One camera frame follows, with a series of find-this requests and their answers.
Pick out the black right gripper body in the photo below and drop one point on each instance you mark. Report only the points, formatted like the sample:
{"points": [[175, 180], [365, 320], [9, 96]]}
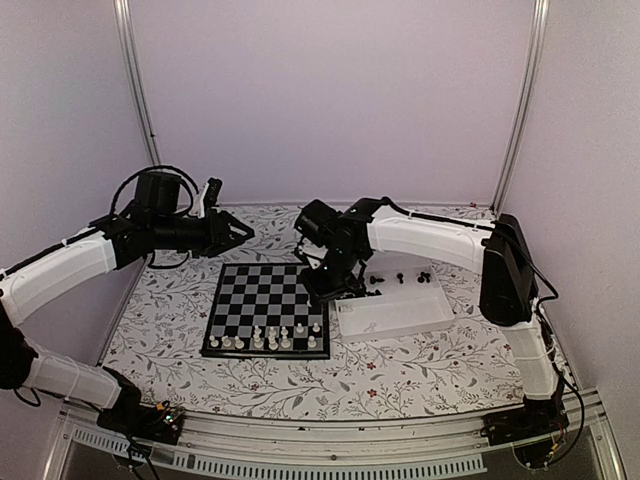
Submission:
{"points": [[333, 279]]}

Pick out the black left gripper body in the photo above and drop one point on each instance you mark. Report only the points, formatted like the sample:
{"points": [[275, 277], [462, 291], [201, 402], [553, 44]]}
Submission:
{"points": [[212, 240]]}

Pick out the white plastic tray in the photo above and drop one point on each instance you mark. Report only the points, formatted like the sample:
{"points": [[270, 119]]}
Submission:
{"points": [[401, 309]]}

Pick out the black grey chessboard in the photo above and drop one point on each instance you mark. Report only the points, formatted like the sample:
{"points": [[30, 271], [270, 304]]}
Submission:
{"points": [[265, 295]]}

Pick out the white chess piece eleventh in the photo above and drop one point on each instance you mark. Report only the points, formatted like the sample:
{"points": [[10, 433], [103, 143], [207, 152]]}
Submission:
{"points": [[238, 342]]}

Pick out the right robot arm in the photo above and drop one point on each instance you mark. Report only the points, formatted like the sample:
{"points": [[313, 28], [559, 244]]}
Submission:
{"points": [[335, 247]]}

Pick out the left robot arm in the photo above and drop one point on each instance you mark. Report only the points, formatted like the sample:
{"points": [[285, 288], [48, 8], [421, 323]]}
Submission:
{"points": [[156, 208]]}

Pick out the black chess pieces pile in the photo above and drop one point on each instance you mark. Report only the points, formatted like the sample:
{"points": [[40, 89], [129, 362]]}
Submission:
{"points": [[367, 286]]}

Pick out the black piece far apart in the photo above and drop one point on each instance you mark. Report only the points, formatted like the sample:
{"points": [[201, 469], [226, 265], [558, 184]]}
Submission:
{"points": [[424, 277]]}

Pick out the floral table mat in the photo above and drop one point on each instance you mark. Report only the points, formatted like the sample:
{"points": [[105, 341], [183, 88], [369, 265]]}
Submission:
{"points": [[157, 345]]}

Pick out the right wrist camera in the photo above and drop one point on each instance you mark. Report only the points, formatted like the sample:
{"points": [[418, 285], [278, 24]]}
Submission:
{"points": [[309, 254]]}

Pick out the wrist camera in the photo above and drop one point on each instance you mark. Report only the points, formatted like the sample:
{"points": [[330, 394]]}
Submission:
{"points": [[309, 254], [208, 197]]}

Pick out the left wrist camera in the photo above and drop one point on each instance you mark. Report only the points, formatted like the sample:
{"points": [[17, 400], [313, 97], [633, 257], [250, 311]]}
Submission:
{"points": [[208, 197]]}

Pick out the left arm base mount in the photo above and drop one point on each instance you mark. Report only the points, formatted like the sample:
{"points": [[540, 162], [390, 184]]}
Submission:
{"points": [[161, 423]]}

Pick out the aluminium front rail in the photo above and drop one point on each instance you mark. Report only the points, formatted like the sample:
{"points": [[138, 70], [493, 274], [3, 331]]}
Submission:
{"points": [[429, 447]]}

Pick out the left metal frame post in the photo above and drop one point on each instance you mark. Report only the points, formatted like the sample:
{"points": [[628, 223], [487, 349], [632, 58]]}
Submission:
{"points": [[125, 28]]}

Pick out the metal frame post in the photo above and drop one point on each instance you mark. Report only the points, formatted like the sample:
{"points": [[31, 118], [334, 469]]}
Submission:
{"points": [[125, 28], [531, 70]]}

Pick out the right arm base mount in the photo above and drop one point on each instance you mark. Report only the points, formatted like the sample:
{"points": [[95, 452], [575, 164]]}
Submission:
{"points": [[540, 424]]}

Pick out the right metal frame post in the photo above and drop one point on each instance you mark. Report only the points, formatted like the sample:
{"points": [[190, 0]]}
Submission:
{"points": [[531, 70]]}

